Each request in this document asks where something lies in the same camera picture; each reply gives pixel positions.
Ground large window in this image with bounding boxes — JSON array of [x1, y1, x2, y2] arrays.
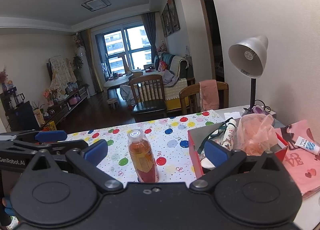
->
[[95, 20, 153, 80]]

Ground brown curtain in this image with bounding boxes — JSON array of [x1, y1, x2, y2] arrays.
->
[[85, 29, 104, 93]]

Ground low tv cabinet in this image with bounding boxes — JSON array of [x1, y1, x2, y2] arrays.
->
[[46, 87, 90, 126]]

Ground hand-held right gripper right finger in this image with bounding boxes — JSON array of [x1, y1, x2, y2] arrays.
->
[[189, 140, 288, 194]]

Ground orange drink bottle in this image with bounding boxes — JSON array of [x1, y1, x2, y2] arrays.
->
[[128, 129, 160, 183]]

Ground black lamp cable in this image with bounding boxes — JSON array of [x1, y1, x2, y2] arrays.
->
[[255, 100, 272, 113]]

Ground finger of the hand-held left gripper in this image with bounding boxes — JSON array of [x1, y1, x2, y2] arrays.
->
[[15, 140, 88, 155], [0, 130, 68, 143]]

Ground red cardboard box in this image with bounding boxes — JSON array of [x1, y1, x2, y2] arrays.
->
[[187, 119, 289, 180]]

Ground white cream tube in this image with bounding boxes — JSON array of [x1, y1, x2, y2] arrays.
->
[[295, 136, 320, 155]]

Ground pink plastic bag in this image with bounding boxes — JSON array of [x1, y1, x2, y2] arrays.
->
[[236, 114, 280, 157]]

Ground person's left hand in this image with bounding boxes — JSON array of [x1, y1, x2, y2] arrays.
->
[[0, 196, 12, 220]]

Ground green potted plant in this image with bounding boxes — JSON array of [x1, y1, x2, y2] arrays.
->
[[72, 55, 84, 86]]

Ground white desk lamp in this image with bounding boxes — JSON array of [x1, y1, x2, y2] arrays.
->
[[228, 35, 277, 120]]

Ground grey curtain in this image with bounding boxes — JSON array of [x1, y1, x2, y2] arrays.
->
[[141, 12, 158, 55]]

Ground pink towel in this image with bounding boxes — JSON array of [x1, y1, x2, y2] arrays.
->
[[199, 80, 220, 111]]

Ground white standing air conditioner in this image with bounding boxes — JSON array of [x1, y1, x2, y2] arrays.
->
[[76, 46, 91, 88]]

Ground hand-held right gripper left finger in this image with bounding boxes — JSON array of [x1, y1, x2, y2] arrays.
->
[[26, 139, 125, 194]]

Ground square ceiling light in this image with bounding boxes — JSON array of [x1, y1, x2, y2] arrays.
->
[[81, 0, 112, 11]]

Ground black appliance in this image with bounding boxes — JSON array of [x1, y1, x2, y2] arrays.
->
[[0, 91, 40, 132]]

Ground sofa with cream cover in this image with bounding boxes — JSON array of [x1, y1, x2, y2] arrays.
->
[[154, 52, 195, 111]]

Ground floral hanging cloth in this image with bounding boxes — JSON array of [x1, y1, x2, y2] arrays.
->
[[49, 55, 77, 93]]

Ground brown wooden chair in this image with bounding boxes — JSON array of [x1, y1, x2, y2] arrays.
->
[[179, 81, 229, 116]]

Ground round coffee table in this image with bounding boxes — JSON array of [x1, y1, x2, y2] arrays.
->
[[104, 72, 135, 91]]

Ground balloon print tablecloth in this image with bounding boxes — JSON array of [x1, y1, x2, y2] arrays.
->
[[66, 109, 224, 183]]

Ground grey blanket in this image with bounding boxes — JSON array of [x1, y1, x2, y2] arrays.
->
[[162, 71, 179, 88]]

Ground halved red onion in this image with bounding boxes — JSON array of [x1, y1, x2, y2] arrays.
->
[[251, 104, 267, 116]]

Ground dark wooden chair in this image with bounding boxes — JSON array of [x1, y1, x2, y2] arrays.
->
[[129, 74, 167, 121]]

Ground dark framed wall pictures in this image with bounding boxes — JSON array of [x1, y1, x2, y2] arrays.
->
[[160, 0, 181, 37]]

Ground brown paper bag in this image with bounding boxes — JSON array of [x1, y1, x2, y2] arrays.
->
[[34, 108, 45, 125]]

